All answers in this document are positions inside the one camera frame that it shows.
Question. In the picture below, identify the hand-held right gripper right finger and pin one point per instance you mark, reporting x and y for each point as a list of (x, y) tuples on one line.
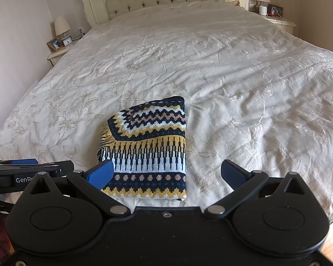
[(233, 175)]

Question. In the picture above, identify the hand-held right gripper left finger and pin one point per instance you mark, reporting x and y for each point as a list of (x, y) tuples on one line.
[(101, 176)]

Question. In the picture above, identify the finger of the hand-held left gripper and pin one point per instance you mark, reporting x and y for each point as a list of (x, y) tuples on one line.
[(61, 169), (23, 162)]

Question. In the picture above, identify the navy yellow patterned knit sweater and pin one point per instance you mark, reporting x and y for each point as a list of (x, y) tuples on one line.
[(149, 144)]

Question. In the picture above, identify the red cloth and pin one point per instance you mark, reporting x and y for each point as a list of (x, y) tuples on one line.
[(1, 235)]

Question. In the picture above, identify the white embroidered bedspread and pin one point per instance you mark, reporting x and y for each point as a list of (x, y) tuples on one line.
[(211, 74)]

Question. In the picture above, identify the cream nightstand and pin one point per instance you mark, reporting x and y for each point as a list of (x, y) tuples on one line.
[(281, 25), (58, 56)]

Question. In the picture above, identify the small white alarm clock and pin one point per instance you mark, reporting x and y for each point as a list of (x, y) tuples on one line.
[(67, 41)]

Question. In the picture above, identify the white cylindrical speaker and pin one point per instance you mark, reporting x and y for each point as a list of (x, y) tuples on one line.
[(263, 10)]

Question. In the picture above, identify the wooden photo frame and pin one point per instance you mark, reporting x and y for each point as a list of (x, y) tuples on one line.
[(55, 44)]

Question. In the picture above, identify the wall socket with charger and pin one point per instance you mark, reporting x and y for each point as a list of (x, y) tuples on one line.
[(81, 32)]

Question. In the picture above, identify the dark photo frame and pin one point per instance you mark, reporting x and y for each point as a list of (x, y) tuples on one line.
[(275, 10)]

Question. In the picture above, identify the white wall socket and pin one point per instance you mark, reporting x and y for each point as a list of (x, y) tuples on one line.
[(251, 5)]

